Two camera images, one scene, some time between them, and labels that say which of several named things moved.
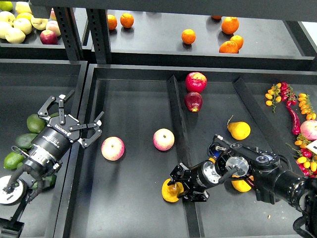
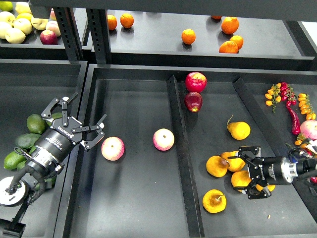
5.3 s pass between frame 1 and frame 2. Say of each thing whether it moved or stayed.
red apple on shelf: stayed
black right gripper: moved
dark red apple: stayed
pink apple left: stayed
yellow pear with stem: moved
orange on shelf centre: stayed
